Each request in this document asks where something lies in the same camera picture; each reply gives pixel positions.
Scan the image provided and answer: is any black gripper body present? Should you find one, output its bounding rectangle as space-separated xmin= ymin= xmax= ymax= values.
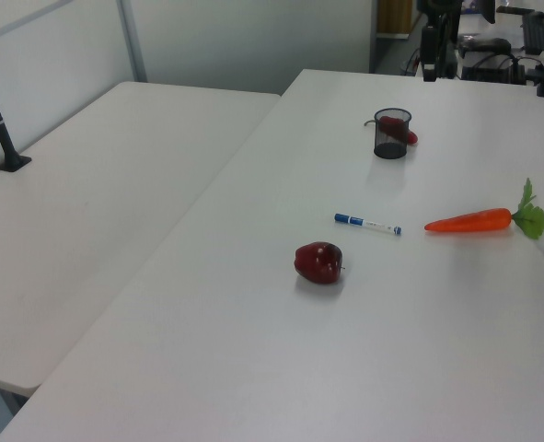
xmin=420 ymin=25 xmax=438 ymax=70

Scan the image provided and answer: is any blue white marker pen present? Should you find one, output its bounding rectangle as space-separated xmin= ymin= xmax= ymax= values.
xmin=333 ymin=212 xmax=403 ymax=238

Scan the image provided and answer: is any black upright stand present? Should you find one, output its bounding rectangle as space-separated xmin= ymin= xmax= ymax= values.
xmin=436 ymin=0 xmax=460 ymax=80

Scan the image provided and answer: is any brown wooden cabinet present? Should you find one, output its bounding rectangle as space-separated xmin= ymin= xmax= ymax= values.
xmin=376 ymin=0 xmax=413 ymax=39

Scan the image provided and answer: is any black electronics box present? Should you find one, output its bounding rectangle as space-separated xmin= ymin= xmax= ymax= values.
xmin=460 ymin=53 xmax=530 ymax=85

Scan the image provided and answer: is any red toy chili pepper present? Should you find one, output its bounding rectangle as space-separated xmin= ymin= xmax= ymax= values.
xmin=364 ymin=116 xmax=420 ymax=146

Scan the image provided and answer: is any black mesh pen cup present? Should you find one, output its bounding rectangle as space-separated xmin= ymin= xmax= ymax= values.
xmin=373 ymin=107 xmax=413 ymax=160

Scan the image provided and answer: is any black keyboard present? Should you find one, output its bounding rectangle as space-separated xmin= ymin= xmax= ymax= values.
xmin=522 ymin=17 xmax=544 ymax=52

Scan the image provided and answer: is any orange toy carrot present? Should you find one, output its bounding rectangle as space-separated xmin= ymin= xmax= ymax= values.
xmin=423 ymin=178 xmax=544 ymax=241

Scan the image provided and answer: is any red toy apple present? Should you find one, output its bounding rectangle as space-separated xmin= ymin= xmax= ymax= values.
xmin=293 ymin=240 xmax=346 ymax=286

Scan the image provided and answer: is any white side table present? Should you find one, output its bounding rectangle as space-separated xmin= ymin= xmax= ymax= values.
xmin=0 ymin=81 xmax=282 ymax=397

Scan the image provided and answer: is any grey partition post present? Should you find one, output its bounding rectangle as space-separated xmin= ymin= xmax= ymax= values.
xmin=116 ymin=0 xmax=149 ymax=84

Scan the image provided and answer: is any black camera pole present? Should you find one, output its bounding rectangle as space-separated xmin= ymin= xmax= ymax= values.
xmin=0 ymin=45 xmax=32 ymax=172

